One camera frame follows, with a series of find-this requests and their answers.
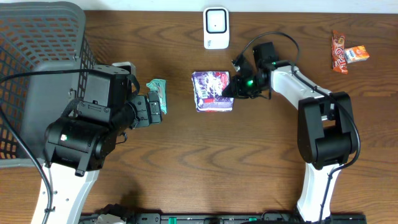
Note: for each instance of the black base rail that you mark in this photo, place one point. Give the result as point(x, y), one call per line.
point(156, 218)

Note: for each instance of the red white snack bag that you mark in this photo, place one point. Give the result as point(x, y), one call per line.
point(207, 88)

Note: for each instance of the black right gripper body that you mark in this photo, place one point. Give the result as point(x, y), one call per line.
point(239, 83)

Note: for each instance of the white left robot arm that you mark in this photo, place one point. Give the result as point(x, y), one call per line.
point(77, 143)

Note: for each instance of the small red white packet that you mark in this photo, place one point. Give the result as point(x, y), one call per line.
point(356, 54)

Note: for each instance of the teal snack packet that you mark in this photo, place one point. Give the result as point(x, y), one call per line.
point(159, 85)

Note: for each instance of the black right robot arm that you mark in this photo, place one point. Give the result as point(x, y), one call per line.
point(327, 137)

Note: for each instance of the white barcode scanner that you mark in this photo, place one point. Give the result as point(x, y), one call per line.
point(216, 32)

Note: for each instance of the grey plastic mesh basket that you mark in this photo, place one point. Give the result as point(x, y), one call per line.
point(42, 36)

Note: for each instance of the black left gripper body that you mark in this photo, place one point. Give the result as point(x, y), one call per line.
point(147, 109)

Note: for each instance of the orange chocolate bar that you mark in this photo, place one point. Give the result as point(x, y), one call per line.
point(339, 63)

